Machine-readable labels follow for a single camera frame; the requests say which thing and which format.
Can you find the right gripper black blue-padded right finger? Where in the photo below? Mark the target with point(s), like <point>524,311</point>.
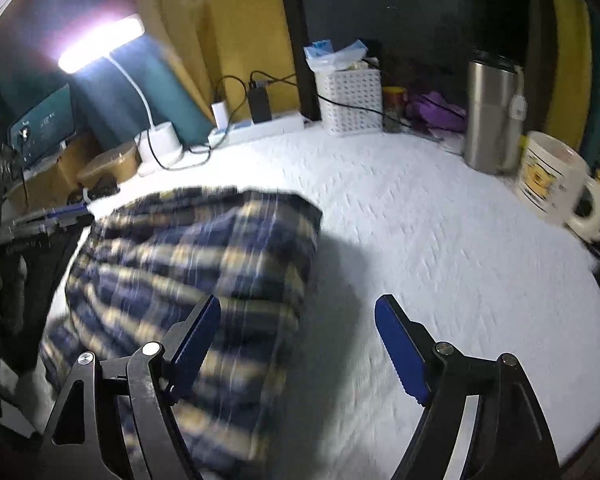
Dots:
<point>510,438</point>

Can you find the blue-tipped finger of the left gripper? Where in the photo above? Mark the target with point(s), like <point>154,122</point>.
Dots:
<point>54,218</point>

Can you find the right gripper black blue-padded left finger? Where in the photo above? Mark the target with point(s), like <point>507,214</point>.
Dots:
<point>113,419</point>

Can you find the blue plaid pants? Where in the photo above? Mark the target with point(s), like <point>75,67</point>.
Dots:
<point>145,266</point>

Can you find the cardboard box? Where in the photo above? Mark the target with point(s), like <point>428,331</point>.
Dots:
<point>50,182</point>

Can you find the brown round container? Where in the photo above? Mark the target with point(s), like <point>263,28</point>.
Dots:
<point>121,163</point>

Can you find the teal curtain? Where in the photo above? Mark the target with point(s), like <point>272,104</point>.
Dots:
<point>118,98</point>

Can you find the white desk lamp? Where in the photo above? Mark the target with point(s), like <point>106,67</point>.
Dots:
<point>100,42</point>

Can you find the white quilted table cover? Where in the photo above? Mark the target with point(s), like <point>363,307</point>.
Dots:
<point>460,254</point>

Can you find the white charger plug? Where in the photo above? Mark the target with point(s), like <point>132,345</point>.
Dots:
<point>220,114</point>

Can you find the white power strip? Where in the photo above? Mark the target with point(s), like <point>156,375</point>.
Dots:
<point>246,131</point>

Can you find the black power adapter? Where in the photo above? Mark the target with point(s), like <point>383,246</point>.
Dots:
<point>260,108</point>

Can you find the yellow curtain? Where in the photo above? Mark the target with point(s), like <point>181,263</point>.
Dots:
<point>214,44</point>

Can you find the white bear mug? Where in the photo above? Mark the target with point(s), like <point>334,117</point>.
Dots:
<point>554,181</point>

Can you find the clear blue plastic bag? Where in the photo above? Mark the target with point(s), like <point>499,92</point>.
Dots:
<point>321,57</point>

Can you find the white perforated plastic basket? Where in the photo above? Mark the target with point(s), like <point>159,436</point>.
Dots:
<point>350,101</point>

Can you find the black vertical pole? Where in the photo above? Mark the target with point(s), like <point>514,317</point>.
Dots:
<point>299,38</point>

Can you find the stainless steel tumbler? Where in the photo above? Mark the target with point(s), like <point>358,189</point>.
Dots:
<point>497,109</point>

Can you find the purple cloth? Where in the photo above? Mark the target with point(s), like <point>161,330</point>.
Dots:
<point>437,113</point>

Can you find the small red yellow jar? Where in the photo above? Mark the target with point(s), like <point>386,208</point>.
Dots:
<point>394,100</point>

